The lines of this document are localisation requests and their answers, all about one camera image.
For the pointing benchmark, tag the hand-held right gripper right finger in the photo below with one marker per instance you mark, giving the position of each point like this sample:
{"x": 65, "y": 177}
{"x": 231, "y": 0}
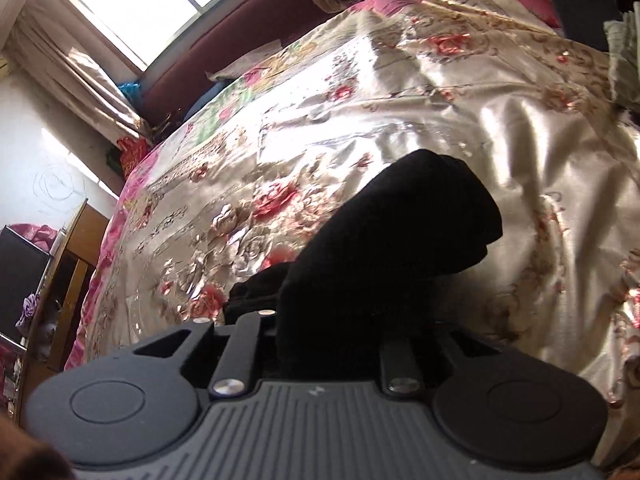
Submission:
{"x": 397, "y": 360}

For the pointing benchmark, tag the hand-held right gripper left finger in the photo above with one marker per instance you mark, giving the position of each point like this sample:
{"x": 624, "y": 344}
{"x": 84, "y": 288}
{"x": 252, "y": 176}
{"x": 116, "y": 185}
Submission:
{"x": 240, "y": 355}

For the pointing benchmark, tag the window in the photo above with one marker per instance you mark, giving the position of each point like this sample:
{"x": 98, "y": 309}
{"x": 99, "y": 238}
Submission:
{"x": 150, "y": 0}

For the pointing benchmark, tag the black television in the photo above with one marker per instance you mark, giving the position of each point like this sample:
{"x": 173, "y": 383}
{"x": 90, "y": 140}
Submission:
{"x": 20, "y": 280}

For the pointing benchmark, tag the maroon sofa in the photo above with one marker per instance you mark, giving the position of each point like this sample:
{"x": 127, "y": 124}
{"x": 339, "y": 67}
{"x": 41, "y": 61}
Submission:
{"x": 215, "y": 45}

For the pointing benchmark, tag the pink cloth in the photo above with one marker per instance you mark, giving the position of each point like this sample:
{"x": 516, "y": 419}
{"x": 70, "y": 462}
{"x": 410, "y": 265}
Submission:
{"x": 35, "y": 234}

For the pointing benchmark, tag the pale green cloth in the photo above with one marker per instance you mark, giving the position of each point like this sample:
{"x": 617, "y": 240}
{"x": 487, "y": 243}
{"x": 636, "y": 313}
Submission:
{"x": 625, "y": 60}

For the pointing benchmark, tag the dark flat object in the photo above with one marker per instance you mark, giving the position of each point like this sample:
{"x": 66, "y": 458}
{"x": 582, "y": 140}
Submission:
{"x": 582, "y": 15}

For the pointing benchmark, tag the blue plastic bag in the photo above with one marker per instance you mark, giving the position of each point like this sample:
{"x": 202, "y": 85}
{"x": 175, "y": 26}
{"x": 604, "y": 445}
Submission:
{"x": 132, "y": 96}

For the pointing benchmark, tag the wooden television cabinet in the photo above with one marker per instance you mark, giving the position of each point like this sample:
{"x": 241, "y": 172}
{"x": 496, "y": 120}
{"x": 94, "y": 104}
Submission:
{"x": 65, "y": 285}

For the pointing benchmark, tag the red bag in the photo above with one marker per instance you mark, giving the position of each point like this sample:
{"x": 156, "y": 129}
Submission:
{"x": 132, "y": 155}

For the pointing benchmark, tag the white cloth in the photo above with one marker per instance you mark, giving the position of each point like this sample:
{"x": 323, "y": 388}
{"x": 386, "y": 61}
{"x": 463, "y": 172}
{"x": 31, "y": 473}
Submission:
{"x": 240, "y": 62}

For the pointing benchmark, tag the purple cloth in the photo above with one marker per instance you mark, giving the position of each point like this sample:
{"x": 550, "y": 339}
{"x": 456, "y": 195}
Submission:
{"x": 27, "y": 310}

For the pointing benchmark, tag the black pants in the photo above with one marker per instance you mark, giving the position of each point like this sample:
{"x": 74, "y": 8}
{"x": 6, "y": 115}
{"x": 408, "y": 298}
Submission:
{"x": 395, "y": 260}

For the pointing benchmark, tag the floral satin bedspread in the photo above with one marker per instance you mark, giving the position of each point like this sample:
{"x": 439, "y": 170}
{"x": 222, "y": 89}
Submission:
{"x": 350, "y": 135}

